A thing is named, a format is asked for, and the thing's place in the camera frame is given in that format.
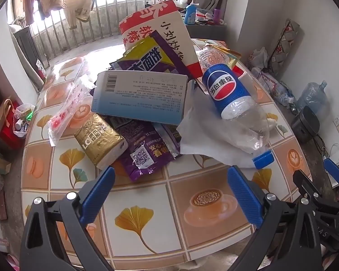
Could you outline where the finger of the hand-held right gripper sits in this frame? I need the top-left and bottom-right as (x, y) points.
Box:
(293, 170), (328, 208)
(323, 158), (339, 187)

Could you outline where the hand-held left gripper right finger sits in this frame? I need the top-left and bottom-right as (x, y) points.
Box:
(227, 166), (324, 271)

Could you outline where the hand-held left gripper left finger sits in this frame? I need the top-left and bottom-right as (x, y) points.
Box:
(19, 166), (116, 271)

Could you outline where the white paper tissue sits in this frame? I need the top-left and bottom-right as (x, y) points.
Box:
(177, 80), (260, 170)

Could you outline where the gold coffee packet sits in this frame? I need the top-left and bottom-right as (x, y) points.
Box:
(74, 113), (129, 170)

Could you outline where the black rice cooker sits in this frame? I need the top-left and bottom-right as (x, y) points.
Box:
(291, 106), (320, 144)

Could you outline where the purple packet with code print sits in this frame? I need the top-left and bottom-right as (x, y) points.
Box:
(110, 117), (181, 182)

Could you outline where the empty blue water jug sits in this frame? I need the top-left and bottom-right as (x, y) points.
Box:
(295, 80), (328, 120)

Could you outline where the clear bag with red print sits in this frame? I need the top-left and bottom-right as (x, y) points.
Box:
(47, 75), (97, 147)

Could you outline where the pile of packets on floor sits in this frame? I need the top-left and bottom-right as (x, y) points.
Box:
(254, 68), (297, 108)

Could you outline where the white bag with rubbish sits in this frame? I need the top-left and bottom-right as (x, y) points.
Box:
(14, 103), (36, 139)

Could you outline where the blue white cardboard box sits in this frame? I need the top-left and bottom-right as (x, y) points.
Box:
(91, 71), (189, 126)

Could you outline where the red paper bag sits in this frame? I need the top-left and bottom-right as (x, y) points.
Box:
(0, 99), (26, 144)

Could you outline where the blue label plastic bottle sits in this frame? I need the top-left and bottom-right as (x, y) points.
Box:
(202, 63), (273, 170)

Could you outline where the red plastic packet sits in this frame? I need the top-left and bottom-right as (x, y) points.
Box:
(232, 65), (249, 77)

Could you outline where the white plastic bag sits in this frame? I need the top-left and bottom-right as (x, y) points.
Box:
(247, 47), (269, 68)

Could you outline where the clear crushed plastic bottle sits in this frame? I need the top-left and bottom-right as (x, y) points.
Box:
(198, 47), (229, 71)

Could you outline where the purple yellow snack packet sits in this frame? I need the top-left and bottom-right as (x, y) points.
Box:
(110, 32), (197, 79)

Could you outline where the dark wooden cabinet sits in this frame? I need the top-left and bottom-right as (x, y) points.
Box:
(13, 25), (46, 68)

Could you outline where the grey cabinet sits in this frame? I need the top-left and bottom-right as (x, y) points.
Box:
(184, 23), (228, 41)

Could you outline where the metal balcony railing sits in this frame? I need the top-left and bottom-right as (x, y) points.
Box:
(8, 0), (170, 63)

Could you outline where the large white red bag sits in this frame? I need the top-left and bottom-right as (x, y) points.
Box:
(119, 0), (204, 79)

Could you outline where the blue detergent bottle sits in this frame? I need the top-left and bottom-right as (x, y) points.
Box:
(184, 3), (199, 24)

